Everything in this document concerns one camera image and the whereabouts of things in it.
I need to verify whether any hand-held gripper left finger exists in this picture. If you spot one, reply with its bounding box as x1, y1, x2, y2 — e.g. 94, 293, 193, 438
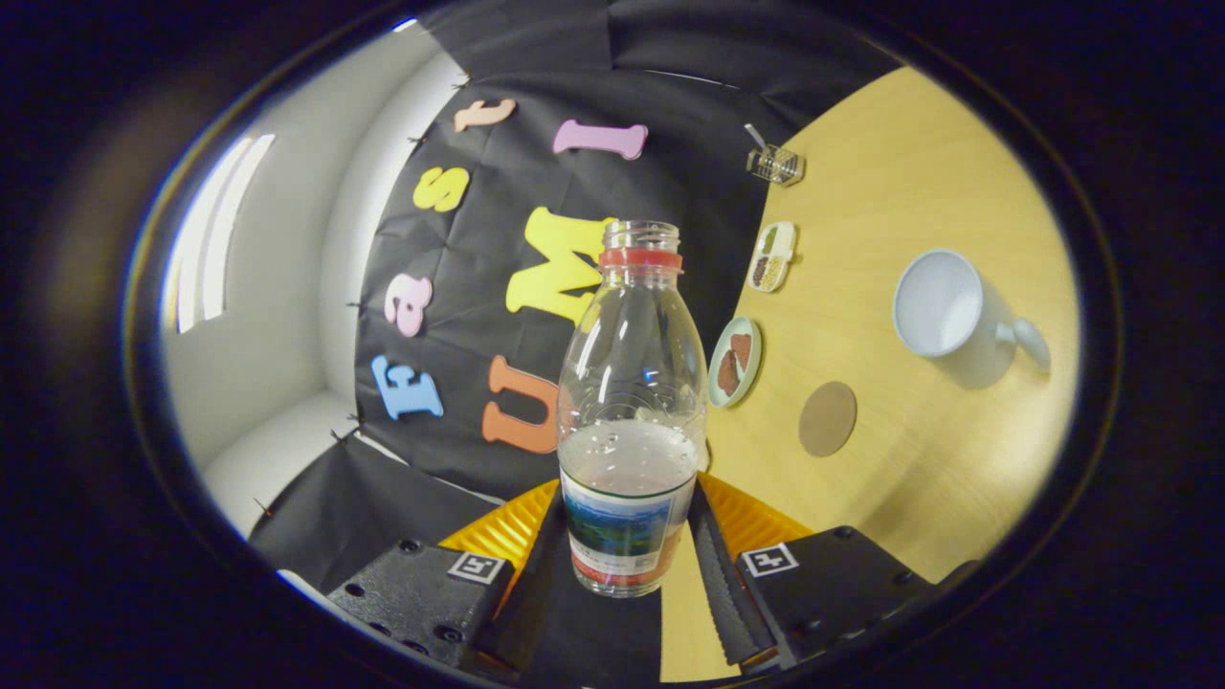
330, 478, 566, 676

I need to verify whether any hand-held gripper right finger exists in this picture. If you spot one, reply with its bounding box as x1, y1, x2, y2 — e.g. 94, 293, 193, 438
689, 474, 944, 673

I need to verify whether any clear plastic juice bottle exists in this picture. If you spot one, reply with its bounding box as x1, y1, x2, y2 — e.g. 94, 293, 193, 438
557, 220, 709, 599

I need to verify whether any round brown coaster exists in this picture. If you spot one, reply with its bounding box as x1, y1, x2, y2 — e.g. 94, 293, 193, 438
799, 381, 858, 457

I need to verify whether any white cup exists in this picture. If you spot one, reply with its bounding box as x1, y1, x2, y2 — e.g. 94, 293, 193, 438
893, 249, 1052, 376

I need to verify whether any pale green plate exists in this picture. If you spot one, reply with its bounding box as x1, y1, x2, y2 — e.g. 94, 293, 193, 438
708, 316, 764, 410

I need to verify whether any wooden table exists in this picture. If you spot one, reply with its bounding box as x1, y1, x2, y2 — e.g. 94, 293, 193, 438
660, 65, 1082, 682

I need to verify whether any white divided dish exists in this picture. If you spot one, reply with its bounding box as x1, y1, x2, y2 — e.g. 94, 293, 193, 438
747, 221, 797, 293

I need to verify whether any small glass jar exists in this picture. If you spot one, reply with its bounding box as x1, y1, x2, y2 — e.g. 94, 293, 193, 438
746, 144, 805, 187

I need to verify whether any long ceiling light panel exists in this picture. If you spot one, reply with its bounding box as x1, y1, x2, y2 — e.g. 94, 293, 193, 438
172, 134, 277, 334

